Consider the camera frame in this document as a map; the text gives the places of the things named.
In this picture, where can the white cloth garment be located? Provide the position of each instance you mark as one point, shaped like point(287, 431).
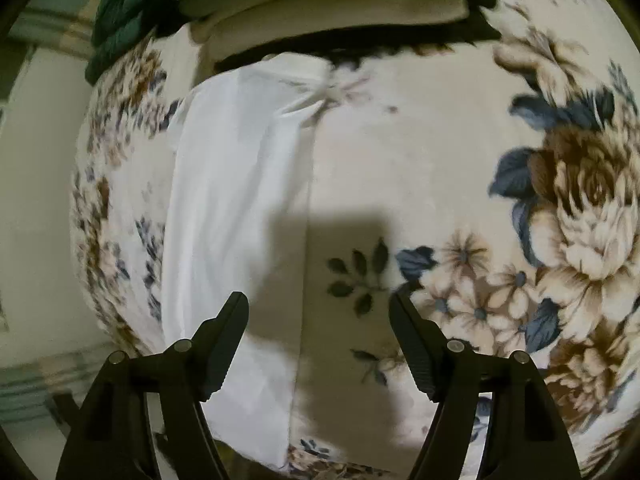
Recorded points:
point(230, 240)

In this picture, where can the beige folded cloth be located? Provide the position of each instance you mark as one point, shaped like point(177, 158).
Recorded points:
point(325, 7)

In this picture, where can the floral printed blanket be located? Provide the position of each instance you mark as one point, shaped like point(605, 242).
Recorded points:
point(430, 200)

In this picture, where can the dark green quilted cloth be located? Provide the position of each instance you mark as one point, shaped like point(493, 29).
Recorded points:
point(122, 15)

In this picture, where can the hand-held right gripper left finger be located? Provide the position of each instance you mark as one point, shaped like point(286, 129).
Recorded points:
point(226, 350)

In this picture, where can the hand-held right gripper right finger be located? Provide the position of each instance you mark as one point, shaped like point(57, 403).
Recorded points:
point(412, 345)

